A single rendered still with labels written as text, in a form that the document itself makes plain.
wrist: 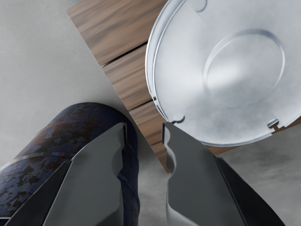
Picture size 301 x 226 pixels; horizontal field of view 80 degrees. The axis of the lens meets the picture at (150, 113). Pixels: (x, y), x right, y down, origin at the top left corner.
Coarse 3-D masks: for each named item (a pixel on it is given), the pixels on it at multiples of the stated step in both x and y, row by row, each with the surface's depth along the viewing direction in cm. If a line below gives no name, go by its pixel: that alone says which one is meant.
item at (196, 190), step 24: (168, 144) 10; (192, 144) 10; (168, 168) 11; (192, 168) 9; (216, 168) 9; (168, 192) 7; (192, 192) 7; (216, 192) 7; (168, 216) 7; (192, 216) 6; (216, 216) 6; (240, 216) 6
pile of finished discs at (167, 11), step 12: (168, 0) 24; (180, 0) 25; (192, 0) 25; (204, 0) 25; (168, 12) 26; (156, 24) 26; (156, 36) 27; (156, 48) 28; (180, 120) 34; (276, 120) 34
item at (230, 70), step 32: (224, 0) 24; (256, 0) 25; (288, 0) 25; (192, 32) 26; (224, 32) 26; (256, 32) 26; (288, 32) 27; (160, 64) 28; (192, 64) 28; (224, 64) 28; (256, 64) 28; (288, 64) 29; (160, 96) 31; (192, 96) 31; (224, 96) 30; (256, 96) 31; (288, 96) 31; (192, 128) 34; (224, 128) 34; (256, 128) 34
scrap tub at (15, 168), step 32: (64, 128) 54; (96, 128) 56; (128, 128) 70; (32, 160) 41; (64, 160) 41; (128, 160) 56; (0, 192) 34; (32, 192) 33; (128, 192) 46; (0, 224) 52; (128, 224) 40
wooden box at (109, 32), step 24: (96, 0) 26; (120, 0) 26; (144, 0) 26; (96, 24) 28; (120, 24) 28; (144, 24) 28; (96, 48) 29; (120, 48) 30; (144, 48) 30; (120, 72) 31; (144, 72) 31; (120, 96) 33; (144, 96) 34; (144, 120) 36
